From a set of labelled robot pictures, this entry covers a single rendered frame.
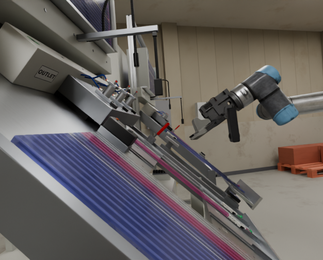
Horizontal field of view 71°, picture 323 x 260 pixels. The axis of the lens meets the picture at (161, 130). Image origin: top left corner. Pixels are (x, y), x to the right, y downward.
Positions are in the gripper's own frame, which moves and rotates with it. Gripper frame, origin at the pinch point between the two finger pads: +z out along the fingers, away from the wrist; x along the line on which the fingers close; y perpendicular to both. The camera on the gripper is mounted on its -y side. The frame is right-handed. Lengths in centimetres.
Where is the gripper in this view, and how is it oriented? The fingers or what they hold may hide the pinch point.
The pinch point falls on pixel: (191, 140)
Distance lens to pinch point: 79.0
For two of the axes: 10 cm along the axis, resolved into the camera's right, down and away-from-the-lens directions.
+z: -8.0, 5.9, 0.8
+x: -1.0, 0.1, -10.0
